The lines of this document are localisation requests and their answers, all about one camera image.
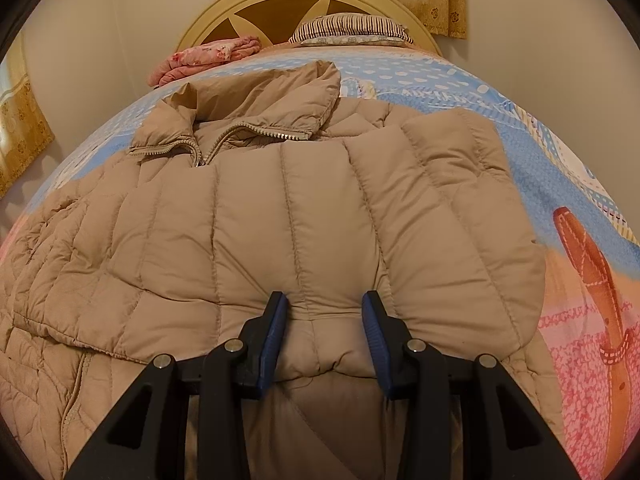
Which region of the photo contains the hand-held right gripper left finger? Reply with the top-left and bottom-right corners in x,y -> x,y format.
64,291 -> 289,480

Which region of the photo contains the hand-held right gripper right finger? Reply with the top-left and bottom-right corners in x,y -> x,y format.
361,290 -> 587,480

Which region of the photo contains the beige quilted puffer jacket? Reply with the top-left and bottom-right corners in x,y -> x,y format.
0,60 -> 576,480

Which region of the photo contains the patchwork printed bedsheet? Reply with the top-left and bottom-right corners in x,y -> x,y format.
15,42 -> 640,480

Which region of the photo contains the pink floral folded blanket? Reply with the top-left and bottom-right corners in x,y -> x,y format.
147,36 -> 262,87

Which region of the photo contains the striped pillow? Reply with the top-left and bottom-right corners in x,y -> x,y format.
288,14 -> 416,47

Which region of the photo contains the cream wooden headboard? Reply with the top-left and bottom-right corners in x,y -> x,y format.
176,0 -> 443,59

